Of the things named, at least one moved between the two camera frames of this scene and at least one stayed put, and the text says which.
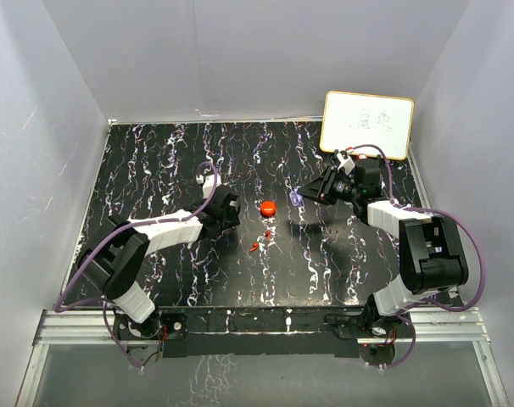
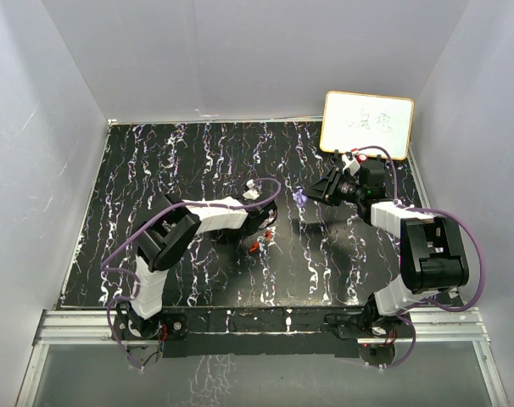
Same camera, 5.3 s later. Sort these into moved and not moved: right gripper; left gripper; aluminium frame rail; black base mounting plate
Moved: left gripper
Not moved: black base mounting plate; right gripper; aluminium frame rail
